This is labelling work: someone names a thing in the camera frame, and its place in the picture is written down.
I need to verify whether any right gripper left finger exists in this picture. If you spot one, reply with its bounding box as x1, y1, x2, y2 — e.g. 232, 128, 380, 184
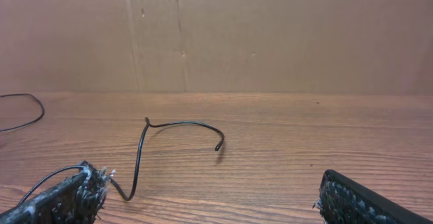
1, 161, 114, 224

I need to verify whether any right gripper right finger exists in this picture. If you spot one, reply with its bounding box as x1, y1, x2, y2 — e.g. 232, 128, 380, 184
313, 169, 432, 224

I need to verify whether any long black usb cable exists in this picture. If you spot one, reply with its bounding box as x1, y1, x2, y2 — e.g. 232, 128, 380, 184
0, 93, 46, 133

